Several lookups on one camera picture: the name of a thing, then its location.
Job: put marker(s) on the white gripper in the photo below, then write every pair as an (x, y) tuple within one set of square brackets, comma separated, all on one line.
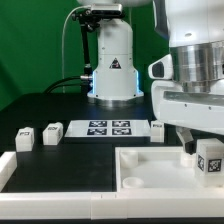
[(199, 111)]

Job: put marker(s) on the white square tabletop part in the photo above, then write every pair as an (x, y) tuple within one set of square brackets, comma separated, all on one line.
[(155, 168)]

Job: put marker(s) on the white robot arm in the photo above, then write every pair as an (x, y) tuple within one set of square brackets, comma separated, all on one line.
[(188, 83)]

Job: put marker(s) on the white sheet with tags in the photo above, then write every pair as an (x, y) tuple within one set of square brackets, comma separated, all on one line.
[(108, 128)]

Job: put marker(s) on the white U-shaped obstacle fence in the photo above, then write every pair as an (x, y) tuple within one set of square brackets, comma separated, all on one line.
[(128, 203)]

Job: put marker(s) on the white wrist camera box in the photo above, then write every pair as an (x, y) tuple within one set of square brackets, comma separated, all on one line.
[(162, 69)]

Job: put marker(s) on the black camera on mount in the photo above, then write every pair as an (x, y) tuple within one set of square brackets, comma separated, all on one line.
[(106, 9)]

